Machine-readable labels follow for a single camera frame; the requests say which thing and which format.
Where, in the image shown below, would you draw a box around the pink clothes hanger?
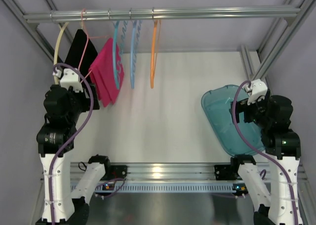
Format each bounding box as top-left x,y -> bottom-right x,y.
78,8 -> 112,80

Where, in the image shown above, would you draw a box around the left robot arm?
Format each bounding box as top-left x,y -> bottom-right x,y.
36,84 -> 110,225

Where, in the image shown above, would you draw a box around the teal plastic bin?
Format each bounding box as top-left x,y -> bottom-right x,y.
201,85 -> 264,156

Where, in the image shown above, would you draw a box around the aluminium hanging rail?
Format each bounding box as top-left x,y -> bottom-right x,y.
23,5 -> 301,24

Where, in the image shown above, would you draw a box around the teal clothes hanger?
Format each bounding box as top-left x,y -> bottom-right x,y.
112,20 -> 128,90

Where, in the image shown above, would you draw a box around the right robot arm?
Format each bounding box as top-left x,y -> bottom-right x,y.
231,95 -> 307,225

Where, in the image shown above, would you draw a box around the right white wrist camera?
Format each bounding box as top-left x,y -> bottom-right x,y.
243,79 -> 268,105

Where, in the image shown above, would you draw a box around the cream clothes hanger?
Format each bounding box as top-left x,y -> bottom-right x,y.
53,22 -> 70,87

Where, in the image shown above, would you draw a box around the slotted cable duct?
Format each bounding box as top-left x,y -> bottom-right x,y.
94,181 -> 246,193

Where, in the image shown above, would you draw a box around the pink trousers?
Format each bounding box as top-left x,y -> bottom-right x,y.
89,38 -> 124,107

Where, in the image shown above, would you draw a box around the orange clothes hanger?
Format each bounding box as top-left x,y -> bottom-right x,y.
150,20 -> 161,89

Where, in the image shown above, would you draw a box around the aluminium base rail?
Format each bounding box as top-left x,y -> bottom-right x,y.
70,162 -> 308,182

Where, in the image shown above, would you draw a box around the light blue clothes hanger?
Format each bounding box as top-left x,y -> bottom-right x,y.
130,20 -> 142,89

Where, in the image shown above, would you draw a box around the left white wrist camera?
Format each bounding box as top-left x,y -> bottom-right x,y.
53,68 -> 83,93

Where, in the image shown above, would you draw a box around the black garment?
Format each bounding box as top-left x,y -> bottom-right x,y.
65,29 -> 98,76

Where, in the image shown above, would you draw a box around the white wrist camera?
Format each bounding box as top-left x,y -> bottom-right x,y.
243,79 -> 268,105
53,68 -> 83,93

